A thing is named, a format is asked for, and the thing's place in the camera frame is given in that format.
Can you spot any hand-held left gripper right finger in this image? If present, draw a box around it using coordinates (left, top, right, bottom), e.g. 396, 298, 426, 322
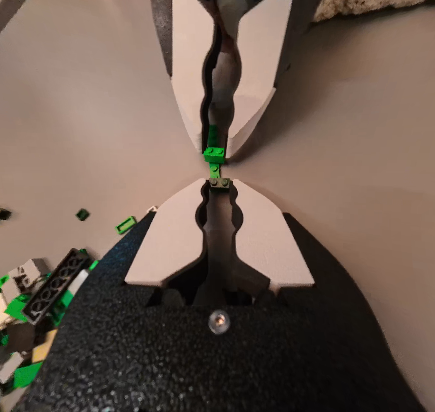
230, 179, 315, 289

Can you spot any bright green lego brick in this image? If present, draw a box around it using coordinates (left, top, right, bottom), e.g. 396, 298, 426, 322
203, 146, 226, 164

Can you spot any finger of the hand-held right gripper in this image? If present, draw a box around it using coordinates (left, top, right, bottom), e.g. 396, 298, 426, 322
171, 0, 220, 158
222, 0, 293, 163

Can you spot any green flat lego tile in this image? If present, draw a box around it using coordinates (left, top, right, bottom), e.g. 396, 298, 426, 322
115, 216, 137, 234

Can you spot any long green lego plate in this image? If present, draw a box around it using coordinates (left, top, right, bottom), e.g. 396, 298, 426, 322
207, 125, 222, 179

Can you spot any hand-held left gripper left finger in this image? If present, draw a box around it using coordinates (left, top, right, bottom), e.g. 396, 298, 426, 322
124, 178, 208, 288

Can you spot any black long lego plate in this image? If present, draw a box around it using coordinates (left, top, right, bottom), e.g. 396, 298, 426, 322
21, 248, 90, 325

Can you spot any pile of lego pieces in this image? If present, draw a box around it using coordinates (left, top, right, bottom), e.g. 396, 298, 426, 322
0, 247, 100, 397

